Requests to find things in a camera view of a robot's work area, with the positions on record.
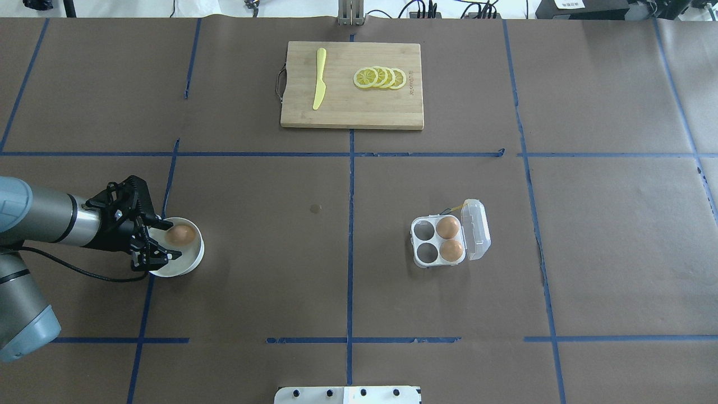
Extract brown egg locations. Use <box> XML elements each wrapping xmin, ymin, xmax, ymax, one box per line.
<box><xmin>165</xmin><ymin>223</ymin><xmax>197</xmax><ymax>246</ymax></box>
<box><xmin>436</xmin><ymin>215</ymin><xmax>461</xmax><ymax>240</ymax></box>
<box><xmin>439</xmin><ymin>240</ymin><xmax>465</xmax><ymax>263</ymax></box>

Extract yellow plastic knife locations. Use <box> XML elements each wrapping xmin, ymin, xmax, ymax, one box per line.
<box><xmin>312</xmin><ymin>48</ymin><xmax>326</xmax><ymax>111</ymax></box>

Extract lemon slice back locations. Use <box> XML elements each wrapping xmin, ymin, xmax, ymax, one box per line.
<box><xmin>389</xmin><ymin>68</ymin><xmax>406</xmax><ymax>90</ymax></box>

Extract aluminium frame post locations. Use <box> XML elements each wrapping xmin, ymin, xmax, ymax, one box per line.
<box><xmin>338</xmin><ymin>0</ymin><xmax>366</xmax><ymax>26</ymax></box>

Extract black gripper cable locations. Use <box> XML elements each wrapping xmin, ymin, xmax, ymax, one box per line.
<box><xmin>17</xmin><ymin>246</ymin><xmax>149</xmax><ymax>283</ymax></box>

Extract lemon slice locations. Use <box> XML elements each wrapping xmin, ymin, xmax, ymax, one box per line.
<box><xmin>389</xmin><ymin>68</ymin><xmax>406</xmax><ymax>90</ymax></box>
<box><xmin>372</xmin><ymin>66</ymin><xmax>388</xmax><ymax>88</ymax></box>
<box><xmin>379</xmin><ymin>67</ymin><xmax>395</xmax><ymax>89</ymax></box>
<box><xmin>352</xmin><ymin>67</ymin><xmax>379</xmax><ymax>89</ymax></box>

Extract white clear egg box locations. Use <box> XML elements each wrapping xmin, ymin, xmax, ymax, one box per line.
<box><xmin>409</xmin><ymin>199</ymin><xmax>491</xmax><ymax>268</ymax></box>

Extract white round bowl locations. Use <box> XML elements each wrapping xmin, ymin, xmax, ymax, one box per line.
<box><xmin>149</xmin><ymin>217</ymin><xmax>205</xmax><ymax>278</ymax></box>

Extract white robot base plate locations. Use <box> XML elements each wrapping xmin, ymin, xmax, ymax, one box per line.
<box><xmin>274</xmin><ymin>385</ymin><xmax>422</xmax><ymax>403</ymax></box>

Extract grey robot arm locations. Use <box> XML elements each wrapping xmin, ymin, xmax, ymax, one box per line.
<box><xmin>1</xmin><ymin>176</ymin><xmax>182</xmax><ymax>362</ymax></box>

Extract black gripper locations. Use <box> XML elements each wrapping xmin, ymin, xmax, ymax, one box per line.
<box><xmin>83</xmin><ymin>176</ymin><xmax>182</xmax><ymax>272</ymax></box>

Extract lemon slice front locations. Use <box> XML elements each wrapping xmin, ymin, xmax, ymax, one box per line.
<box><xmin>352</xmin><ymin>67</ymin><xmax>379</xmax><ymax>89</ymax></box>

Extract wooden cutting board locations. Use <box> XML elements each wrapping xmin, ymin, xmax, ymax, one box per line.
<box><xmin>280</xmin><ymin>41</ymin><xmax>424</xmax><ymax>130</ymax></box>

